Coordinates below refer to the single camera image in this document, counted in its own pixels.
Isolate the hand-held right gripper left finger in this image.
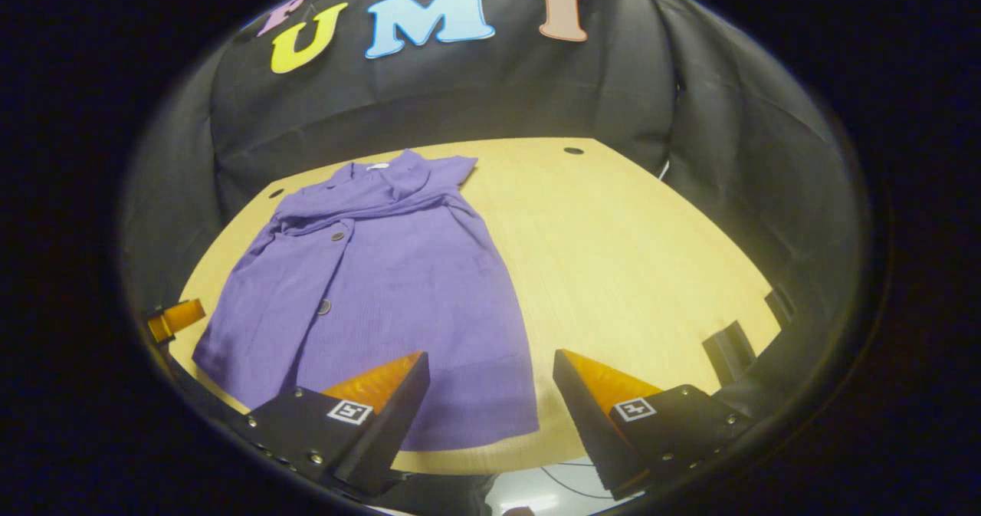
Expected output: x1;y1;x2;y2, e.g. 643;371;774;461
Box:
244;351;431;499

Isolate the black backdrop cloth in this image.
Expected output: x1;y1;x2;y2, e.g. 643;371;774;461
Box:
119;0;867;425

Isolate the purple buttoned garment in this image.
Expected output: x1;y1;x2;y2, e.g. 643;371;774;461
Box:
192;148;541;452

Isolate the thin black cable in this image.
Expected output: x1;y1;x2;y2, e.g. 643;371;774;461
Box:
539;462;614;501

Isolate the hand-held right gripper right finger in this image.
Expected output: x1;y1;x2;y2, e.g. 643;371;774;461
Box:
553;349;756;501

